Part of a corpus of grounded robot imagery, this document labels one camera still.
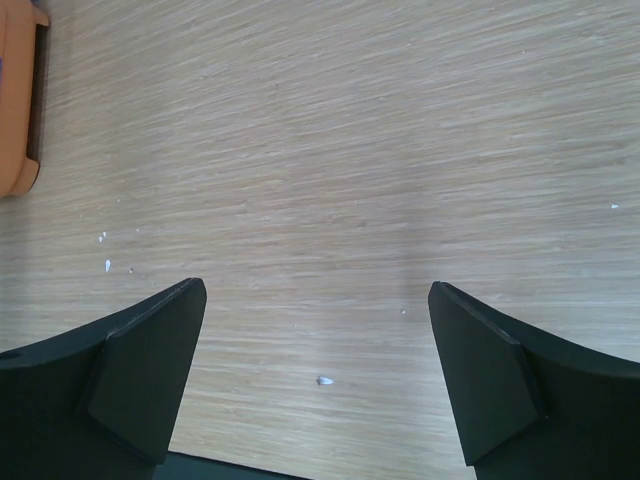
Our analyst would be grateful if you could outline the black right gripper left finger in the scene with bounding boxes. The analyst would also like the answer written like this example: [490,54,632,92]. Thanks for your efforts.
[1,278,207,479]

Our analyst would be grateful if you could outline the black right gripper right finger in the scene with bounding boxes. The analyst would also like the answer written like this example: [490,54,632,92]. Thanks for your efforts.
[428,282,639,479]

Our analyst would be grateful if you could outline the orange plastic laundry basket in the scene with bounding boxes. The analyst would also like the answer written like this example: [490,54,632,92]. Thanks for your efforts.
[1,1,50,197]

